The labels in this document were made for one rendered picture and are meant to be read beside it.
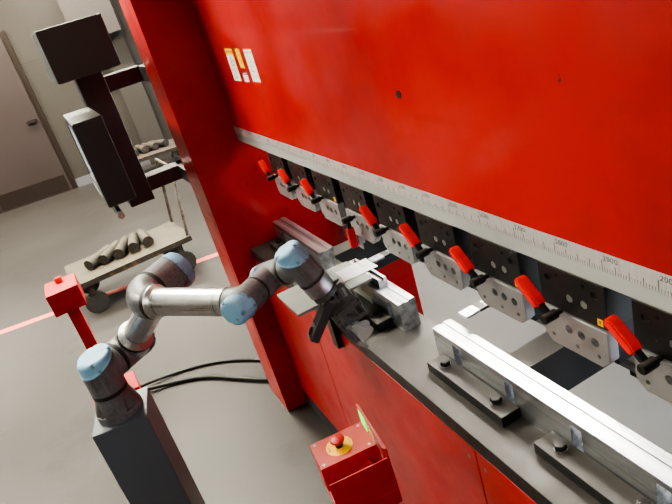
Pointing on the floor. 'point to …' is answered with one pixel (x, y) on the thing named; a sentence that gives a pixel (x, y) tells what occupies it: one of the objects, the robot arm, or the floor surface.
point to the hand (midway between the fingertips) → (362, 345)
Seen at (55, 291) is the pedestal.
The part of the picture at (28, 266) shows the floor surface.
